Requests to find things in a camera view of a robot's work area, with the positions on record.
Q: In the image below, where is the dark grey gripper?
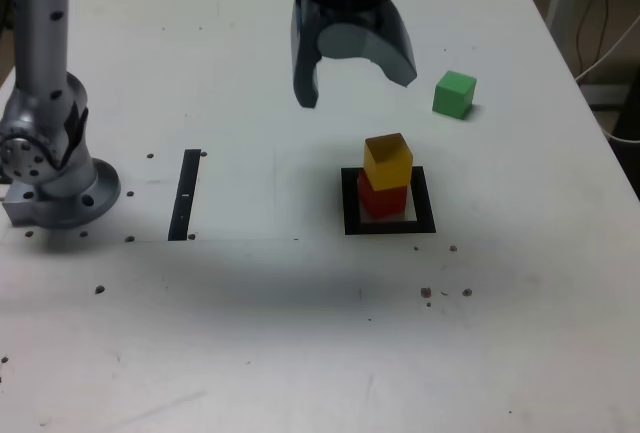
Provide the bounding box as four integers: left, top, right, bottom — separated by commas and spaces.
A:
290, 0, 419, 111

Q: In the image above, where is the black floor cable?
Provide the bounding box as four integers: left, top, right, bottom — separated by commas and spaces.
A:
574, 0, 610, 74

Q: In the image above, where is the white floor cable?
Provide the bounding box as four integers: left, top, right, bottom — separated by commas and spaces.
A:
573, 15, 640, 145

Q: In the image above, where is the black tape strip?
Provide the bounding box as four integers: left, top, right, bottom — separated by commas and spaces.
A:
167, 149, 201, 242

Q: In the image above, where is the green cube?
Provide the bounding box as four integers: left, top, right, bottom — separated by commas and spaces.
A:
431, 70, 478, 121

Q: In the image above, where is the black tape square outline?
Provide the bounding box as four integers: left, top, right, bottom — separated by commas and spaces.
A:
340, 166, 437, 236

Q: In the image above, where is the red cube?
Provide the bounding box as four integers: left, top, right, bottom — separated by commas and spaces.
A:
357, 172, 408, 218

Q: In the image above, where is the yellow cube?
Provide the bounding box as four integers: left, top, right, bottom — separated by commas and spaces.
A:
363, 132, 415, 191

